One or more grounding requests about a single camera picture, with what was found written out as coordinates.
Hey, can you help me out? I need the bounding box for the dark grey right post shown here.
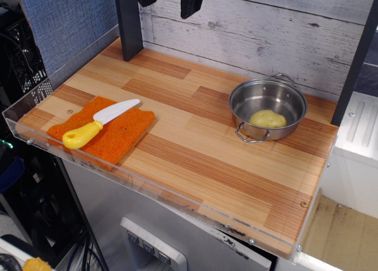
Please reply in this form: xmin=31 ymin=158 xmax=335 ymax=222
xmin=331 ymin=0 xmax=377 ymax=126

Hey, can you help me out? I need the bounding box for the dark grey left post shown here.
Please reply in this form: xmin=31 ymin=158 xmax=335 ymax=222
xmin=115 ymin=0 xmax=144 ymax=61

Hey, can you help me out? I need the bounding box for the silver toy fridge cabinet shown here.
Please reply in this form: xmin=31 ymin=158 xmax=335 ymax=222
xmin=63 ymin=161 xmax=277 ymax=270

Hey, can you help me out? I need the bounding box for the clear acrylic table guard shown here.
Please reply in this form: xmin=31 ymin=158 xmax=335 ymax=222
xmin=4 ymin=41 xmax=337 ymax=260

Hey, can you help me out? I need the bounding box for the black plastic crate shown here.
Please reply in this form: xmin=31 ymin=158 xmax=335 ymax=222
xmin=1 ymin=19 xmax=47 ymax=93

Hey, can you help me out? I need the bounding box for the orange knitted cloth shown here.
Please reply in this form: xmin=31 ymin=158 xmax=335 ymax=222
xmin=47 ymin=96 xmax=155 ymax=170

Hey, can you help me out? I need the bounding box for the yellow handled white toy knife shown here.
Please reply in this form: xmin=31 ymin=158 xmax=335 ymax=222
xmin=62 ymin=99 xmax=141 ymax=149

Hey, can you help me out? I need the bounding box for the small steel pot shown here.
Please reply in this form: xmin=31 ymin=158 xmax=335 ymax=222
xmin=229 ymin=74 xmax=308 ymax=143

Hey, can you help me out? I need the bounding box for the yellow toy potato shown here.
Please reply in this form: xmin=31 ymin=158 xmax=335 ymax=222
xmin=249 ymin=110 xmax=287 ymax=128

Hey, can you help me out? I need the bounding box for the white side counter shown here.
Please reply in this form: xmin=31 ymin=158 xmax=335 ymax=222
xmin=320 ymin=92 xmax=377 ymax=218

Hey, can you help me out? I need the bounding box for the dark grey post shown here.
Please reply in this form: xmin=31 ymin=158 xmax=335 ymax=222
xmin=115 ymin=0 xmax=144 ymax=61
xmin=331 ymin=0 xmax=377 ymax=126

